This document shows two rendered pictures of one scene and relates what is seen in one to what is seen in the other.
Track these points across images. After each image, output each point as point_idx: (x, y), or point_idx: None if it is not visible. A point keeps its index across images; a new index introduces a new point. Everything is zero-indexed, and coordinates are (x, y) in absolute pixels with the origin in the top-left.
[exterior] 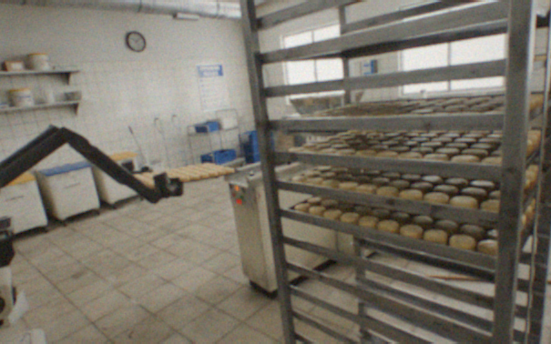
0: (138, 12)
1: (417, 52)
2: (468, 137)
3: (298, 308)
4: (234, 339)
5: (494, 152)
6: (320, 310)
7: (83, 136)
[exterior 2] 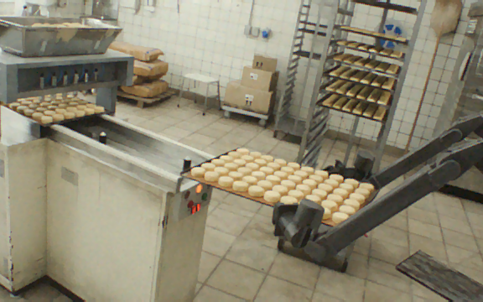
0: None
1: None
2: (356, 70)
3: (198, 292)
4: None
5: (381, 75)
6: (198, 275)
7: (459, 119)
